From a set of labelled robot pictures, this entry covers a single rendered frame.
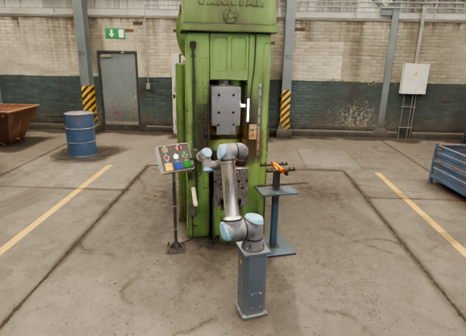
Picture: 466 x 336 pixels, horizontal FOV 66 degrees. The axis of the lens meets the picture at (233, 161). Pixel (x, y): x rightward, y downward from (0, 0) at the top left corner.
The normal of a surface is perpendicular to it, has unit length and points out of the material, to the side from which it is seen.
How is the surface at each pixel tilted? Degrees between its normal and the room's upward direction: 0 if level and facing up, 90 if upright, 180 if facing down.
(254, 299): 90
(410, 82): 90
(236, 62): 90
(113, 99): 90
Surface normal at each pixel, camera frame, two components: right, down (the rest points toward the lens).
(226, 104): 0.15, 0.29
